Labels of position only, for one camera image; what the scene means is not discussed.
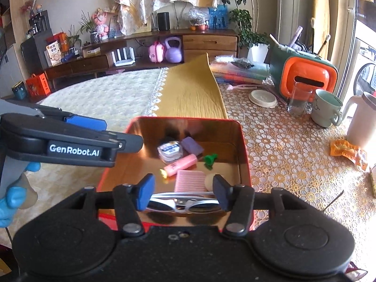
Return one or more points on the pink brush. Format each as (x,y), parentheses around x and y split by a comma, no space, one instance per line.
(191,180)

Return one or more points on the red tin box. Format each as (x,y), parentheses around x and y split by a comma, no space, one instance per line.
(245,164)

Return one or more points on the blue photo print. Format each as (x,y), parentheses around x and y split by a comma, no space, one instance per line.
(218,17)

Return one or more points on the clear drinking glass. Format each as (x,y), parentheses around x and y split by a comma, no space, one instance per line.
(298,100)

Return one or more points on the dark item on books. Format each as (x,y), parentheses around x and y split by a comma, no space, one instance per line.
(242,62)

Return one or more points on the red orange box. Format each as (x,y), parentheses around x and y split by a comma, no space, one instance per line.
(61,39)

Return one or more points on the black speaker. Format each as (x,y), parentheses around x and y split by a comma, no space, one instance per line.
(163,21)

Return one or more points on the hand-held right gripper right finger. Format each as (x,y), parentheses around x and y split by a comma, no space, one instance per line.
(221,192)

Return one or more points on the small green houseplant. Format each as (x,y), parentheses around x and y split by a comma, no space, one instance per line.
(73,41)

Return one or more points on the plant in striped pot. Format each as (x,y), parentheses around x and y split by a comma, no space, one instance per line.
(94,37)

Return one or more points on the white sunglasses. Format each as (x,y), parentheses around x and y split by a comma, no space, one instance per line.
(202,207)

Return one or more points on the small clear jar blue label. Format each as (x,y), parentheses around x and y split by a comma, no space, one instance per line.
(170,152)

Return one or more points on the black mini fridge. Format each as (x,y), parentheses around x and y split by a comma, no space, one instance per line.
(32,53)

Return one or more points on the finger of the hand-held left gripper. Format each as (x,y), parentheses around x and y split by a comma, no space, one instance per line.
(132,143)
(85,122)

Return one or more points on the orange gift bag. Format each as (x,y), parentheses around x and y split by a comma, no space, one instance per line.
(37,86)

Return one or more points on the teal bucket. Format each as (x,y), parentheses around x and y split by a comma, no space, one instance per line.
(19,91)

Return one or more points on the white pitcher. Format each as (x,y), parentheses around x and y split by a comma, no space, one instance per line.
(361,123)

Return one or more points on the yellow curtain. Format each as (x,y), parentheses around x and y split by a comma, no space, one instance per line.
(319,11)

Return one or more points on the stack of books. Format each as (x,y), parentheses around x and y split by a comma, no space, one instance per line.
(243,75)

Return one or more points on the mint green mug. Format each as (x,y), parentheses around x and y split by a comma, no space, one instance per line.
(324,108)

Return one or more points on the white router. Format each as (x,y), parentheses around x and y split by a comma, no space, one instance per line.
(123,62)

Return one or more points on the thin black stick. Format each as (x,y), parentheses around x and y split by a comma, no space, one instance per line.
(333,200)

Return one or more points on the pink doll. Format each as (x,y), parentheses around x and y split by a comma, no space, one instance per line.
(101,25)

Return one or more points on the cream snack box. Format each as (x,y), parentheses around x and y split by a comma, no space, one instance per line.
(53,53)

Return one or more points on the pink toy case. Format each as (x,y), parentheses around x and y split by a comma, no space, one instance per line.
(155,53)

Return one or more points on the white round lid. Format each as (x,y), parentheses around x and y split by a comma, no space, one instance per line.
(263,98)

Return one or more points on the clear plastic bag of fruit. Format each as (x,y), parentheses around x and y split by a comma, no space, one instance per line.
(198,19)

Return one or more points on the wooden media cabinet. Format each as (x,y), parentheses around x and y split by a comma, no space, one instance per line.
(210,45)

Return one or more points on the yellow table runner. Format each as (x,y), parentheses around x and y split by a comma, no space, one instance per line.
(191,94)

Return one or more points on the purple eraser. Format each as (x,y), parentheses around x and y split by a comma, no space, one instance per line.
(191,147)

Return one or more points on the tall plant in white pot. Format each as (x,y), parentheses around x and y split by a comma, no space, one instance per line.
(258,53)

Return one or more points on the green and orange case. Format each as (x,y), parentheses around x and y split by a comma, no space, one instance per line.
(305,73)

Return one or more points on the person's left hand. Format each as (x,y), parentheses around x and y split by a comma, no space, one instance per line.
(13,201)

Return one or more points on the purple kettlebell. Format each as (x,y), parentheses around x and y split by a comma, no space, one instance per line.
(173,54)

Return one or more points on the black coffee machine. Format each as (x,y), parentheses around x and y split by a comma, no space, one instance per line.
(39,22)

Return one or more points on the gold circle-pattern tablecloth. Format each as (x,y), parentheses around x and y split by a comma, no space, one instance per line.
(293,158)

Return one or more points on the rolled purple paper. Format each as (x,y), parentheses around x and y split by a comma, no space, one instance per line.
(296,36)

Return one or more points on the small yellow box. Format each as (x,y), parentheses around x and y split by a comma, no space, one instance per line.
(91,53)

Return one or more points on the small green plastic piece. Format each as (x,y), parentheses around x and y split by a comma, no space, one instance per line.
(210,160)

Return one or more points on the orange snack wrapper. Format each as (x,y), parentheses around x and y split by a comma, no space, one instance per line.
(348,151)

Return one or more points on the pink highlighter pen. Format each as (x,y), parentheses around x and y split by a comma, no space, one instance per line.
(179,163)

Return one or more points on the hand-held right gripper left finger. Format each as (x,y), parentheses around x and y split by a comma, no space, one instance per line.
(146,192)

